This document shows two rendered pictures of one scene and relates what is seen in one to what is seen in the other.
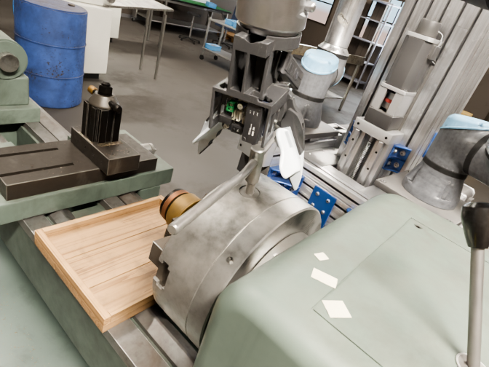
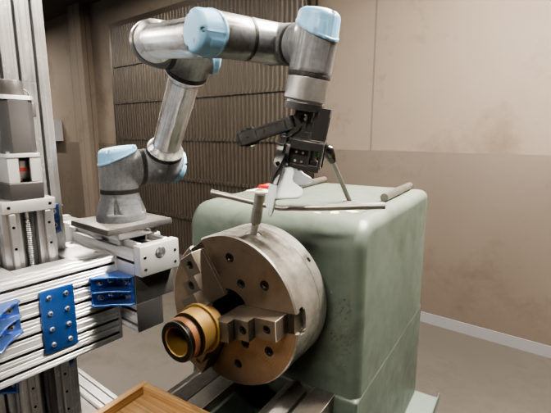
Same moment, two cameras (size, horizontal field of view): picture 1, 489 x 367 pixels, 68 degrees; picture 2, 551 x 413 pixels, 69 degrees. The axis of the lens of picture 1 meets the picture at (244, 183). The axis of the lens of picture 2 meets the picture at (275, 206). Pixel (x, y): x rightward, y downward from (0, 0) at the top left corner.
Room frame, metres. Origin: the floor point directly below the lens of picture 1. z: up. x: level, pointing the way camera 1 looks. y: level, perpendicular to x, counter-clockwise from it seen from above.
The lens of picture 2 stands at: (0.48, 0.76, 1.43)
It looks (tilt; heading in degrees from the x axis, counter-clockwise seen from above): 10 degrees down; 269
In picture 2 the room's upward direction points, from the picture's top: straight up
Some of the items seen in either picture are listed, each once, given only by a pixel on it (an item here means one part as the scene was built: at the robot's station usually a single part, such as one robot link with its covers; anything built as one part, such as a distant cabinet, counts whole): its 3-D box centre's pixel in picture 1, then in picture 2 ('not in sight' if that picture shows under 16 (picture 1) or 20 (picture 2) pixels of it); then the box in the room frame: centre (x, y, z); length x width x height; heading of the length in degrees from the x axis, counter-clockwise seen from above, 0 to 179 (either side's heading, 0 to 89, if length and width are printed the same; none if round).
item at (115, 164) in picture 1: (104, 148); not in sight; (0.93, 0.42, 1.00); 0.20 x 0.10 x 0.05; 57
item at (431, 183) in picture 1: (436, 178); (120, 203); (0.96, -0.50, 1.21); 0.15 x 0.15 x 0.10
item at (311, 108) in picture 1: (303, 105); not in sight; (1.27, -0.11, 1.21); 0.15 x 0.15 x 0.10
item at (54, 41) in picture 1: (51, 52); not in sight; (3.31, 2.12, 0.45); 0.60 x 0.60 x 0.90
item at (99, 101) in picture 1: (104, 98); not in sight; (0.94, 0.44, 1.14); 0.08 x 0.08 x 0.03
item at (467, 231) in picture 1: (476, 223); (328, 154); (0.34, -0.23, 1.38); 0.04 x 0.03 x 0.05; 57
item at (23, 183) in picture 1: (77, 161); not in sight; (0.89, 0.48, 0.95); 0.43 x 0.18 x 0.04; 147
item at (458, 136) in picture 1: (463, 142); (120, 166); (0.96, -0.50, 1.33); 0.13 x 0.12 x 0.14; 36
